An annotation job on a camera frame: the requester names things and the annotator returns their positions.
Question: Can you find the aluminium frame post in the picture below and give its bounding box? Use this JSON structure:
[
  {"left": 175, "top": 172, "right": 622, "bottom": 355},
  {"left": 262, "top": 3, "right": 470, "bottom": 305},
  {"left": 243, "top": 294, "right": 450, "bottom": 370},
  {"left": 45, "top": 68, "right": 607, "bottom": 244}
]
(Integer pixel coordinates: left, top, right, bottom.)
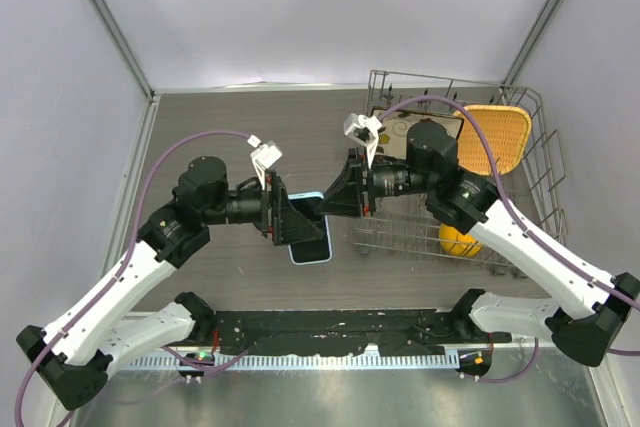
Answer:
[
  {"left": 502, "top": 0, "right": 564, "bottom": 85},
  {"left": 88, "top": 0, "right": 154, "bottom": 100}
]

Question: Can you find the grey wire dish rack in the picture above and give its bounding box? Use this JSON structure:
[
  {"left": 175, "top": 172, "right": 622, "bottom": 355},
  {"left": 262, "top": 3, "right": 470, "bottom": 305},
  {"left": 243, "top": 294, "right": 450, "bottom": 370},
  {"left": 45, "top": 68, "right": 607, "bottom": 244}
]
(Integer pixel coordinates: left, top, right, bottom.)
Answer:
[{"left": 354, "top": 70, "right": 567, "bottom": 279}]

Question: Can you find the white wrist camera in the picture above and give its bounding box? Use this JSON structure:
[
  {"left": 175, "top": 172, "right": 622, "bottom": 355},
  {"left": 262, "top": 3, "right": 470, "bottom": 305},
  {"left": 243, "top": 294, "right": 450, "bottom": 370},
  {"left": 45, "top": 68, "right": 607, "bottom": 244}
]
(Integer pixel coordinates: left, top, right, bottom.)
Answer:
[
  {"left": 343, "top": 113, "right": 382, "bottom": 168},
  {"left": 247, "top": 135, "right": 283, "bottom": 190}
]

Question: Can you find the right aluminium frame post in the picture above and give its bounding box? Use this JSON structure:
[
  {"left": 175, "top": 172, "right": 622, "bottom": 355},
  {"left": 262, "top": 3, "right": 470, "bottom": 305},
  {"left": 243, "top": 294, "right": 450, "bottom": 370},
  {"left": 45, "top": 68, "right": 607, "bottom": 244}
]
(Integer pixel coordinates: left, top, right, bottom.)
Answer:
[{"left": 502, "top": 0, "right": 564, "bottom": 85}]

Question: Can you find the orange woven basket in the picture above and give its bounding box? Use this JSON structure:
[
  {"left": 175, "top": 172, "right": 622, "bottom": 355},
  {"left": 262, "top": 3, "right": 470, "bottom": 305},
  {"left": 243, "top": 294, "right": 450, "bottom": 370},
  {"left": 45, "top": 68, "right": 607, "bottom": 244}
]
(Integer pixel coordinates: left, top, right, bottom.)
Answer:
[{"left": 454, "top": 105, "right": 532, "bottom": 176}]

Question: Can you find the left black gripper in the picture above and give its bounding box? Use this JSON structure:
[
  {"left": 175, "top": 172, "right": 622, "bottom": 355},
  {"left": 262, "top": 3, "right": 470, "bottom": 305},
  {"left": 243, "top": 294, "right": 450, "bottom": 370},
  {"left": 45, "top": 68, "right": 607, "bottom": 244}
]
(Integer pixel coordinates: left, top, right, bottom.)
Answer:
[{"left": 203, "top": 169, "right": 322, "bottom": 244}]

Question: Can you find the yellow bowl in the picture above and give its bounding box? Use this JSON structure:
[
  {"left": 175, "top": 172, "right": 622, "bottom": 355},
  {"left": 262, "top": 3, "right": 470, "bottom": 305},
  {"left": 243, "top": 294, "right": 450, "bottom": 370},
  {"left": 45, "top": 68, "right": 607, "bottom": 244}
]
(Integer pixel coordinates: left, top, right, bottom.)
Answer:
[{"left": 439, "top": 224, "right": 483, "bottom": 258}]

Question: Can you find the left aluminium frame post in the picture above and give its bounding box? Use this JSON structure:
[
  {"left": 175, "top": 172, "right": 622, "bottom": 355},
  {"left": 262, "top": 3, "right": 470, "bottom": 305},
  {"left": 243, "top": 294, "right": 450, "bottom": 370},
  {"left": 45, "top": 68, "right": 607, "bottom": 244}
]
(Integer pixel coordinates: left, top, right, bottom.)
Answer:
[{"left": 88, "top": 0, "right": 154, "bottom": 100}]

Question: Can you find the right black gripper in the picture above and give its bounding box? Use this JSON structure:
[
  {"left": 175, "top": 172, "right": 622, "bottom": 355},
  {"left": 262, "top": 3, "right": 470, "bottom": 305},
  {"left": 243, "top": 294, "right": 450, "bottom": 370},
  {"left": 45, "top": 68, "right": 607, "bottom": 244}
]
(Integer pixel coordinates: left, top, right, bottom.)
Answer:
[{"left": 315, "top": 145, "right": 436, "bottom": 217}]

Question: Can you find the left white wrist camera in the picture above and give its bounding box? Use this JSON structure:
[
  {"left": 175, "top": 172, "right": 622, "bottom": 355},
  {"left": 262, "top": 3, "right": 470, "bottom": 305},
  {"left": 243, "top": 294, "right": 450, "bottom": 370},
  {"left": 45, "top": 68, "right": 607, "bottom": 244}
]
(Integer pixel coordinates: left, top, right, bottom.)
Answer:
[{"left": 247, "top": 135, "right": 283, "bottom": 190}]

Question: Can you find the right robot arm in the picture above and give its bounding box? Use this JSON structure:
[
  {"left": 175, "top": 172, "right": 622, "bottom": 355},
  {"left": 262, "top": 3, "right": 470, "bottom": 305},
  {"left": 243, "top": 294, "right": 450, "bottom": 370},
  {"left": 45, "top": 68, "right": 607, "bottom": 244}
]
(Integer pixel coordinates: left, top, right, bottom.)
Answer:
[{"left": 316, "top": 121, "right": 639, "bottom": 367}]

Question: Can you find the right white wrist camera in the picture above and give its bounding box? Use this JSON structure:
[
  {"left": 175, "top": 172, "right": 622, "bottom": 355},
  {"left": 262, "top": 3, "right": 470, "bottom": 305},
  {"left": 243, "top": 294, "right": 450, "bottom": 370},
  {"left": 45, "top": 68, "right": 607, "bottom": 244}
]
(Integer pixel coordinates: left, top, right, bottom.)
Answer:
[{"left": 343, "top": 113, "right": 382, "bottom": 168}]

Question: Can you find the floral square plate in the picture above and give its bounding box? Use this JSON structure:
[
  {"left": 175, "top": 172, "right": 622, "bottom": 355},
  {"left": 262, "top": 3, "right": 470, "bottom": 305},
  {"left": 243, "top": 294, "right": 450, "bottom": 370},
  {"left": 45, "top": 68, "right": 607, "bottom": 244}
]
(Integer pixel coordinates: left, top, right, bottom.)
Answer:
[{"left": 374, "top": 110, "right": 464, "bottom": 161}]

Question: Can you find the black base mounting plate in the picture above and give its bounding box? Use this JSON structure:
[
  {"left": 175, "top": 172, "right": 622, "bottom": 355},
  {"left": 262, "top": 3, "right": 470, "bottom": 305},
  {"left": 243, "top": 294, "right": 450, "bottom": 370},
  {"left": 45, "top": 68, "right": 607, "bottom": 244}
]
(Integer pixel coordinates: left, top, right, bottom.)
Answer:
[{"left": 186, "top": 309, "right": 512, "bottom": 357}]

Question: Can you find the white slotted cable duct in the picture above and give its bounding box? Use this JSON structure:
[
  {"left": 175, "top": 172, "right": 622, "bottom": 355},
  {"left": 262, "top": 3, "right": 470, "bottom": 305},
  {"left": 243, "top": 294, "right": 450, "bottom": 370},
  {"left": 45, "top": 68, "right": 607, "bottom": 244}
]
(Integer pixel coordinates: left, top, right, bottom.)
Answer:
[{"left": 121, "top": 349, "right": 460, "bottom": 372}]

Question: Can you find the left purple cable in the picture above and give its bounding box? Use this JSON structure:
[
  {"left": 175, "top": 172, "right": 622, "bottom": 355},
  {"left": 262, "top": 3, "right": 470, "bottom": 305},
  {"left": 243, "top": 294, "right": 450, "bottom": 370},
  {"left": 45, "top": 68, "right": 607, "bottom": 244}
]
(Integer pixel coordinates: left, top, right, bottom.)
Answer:
[{"left": 13, "top": 129, "right": 251, "bottom": 427}]

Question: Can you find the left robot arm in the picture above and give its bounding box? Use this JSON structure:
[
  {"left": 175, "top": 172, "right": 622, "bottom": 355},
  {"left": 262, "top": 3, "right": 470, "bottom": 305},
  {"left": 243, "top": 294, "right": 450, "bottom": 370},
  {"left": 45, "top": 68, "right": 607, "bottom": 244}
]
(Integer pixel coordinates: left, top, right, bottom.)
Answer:
[{"left": 17, "top": 156, "right": 327, "bottom": 411}]

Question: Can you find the blue-cased smartphone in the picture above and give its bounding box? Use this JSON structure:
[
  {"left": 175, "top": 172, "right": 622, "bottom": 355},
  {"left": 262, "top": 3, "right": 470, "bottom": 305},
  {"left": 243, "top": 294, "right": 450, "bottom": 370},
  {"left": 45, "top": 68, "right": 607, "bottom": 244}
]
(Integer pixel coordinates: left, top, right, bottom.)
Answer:
[{"left": 288, "top": 191, "right": 333, "bottom": 266}]

